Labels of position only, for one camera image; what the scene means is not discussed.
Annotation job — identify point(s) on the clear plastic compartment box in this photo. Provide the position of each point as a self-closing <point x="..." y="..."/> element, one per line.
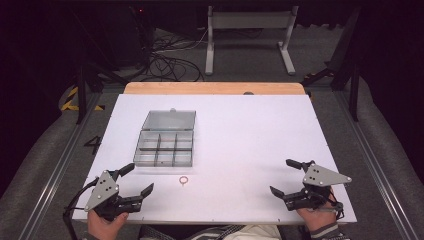
<point x="166" y="143"/>

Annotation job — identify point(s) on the grey metal stand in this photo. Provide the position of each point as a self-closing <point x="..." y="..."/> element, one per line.
<point x="250" y="21"/>

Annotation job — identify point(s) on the person's striped sleeve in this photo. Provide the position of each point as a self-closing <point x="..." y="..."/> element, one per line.
<point x="326" y="231"/>

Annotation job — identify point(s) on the person's left hand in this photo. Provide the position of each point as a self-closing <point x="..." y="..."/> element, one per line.
<point x="105" y="226"/>

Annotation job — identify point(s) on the black stand frame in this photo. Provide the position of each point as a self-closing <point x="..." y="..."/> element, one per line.
<point x="85" y="86"/>
<point x="346" y="70"/>

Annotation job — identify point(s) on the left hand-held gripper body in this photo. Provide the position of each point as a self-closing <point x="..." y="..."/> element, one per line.
<point x="101" y="191"/>

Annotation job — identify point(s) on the person's right hand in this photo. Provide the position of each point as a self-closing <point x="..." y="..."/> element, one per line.
<point x="316" y="218"/>

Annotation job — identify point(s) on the aluminium floor rail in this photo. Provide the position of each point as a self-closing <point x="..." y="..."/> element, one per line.
<point x="376" y="166"/>
<point x="56" y="170"/>

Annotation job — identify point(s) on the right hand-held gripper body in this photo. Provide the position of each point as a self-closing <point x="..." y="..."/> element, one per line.
<point x="316" y="176"/>

